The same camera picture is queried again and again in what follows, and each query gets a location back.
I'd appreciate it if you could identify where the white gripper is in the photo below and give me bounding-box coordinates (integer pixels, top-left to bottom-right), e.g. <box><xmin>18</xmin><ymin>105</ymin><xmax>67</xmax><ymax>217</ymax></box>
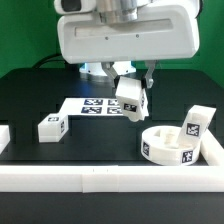
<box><xmin>57</xmin><ymin>3</ymin><xmax>200</xmax><ymax>89</ymax></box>

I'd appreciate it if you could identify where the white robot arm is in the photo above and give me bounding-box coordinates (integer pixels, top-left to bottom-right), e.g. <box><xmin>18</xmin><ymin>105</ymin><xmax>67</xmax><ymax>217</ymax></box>
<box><xmin>54</xmin><ymin>0</ymin><xmax>202</xmax><ymax>88</ymax></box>

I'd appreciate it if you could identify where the white marker sheet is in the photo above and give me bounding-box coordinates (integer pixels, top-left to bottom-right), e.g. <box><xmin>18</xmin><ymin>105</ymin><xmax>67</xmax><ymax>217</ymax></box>
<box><xmin>58</xmin><ymin>97</ymin><xmax>150</xmax><ymax>118</ymax></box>

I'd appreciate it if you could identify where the white U-shaped fence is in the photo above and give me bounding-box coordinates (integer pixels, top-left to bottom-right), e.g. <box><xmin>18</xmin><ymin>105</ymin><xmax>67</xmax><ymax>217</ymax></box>
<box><xmin>0</xmin><ymin>132</ymin><xmax>224</xmax><ymax>193</ymax></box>

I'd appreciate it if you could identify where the black cable bundle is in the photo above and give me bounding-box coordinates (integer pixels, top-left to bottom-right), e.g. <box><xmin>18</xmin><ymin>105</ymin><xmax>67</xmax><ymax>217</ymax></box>
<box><xmin>32</xmin><ymin>53</ymin><xmax>64</xmax><ymax>69</ymax></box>

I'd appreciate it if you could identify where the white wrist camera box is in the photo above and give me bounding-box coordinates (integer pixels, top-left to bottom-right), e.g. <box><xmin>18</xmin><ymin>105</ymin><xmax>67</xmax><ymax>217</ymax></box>
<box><xmin>54</xmin><ymin>0</ymin><xmax>96</xmax><ymax>15</ymax></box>

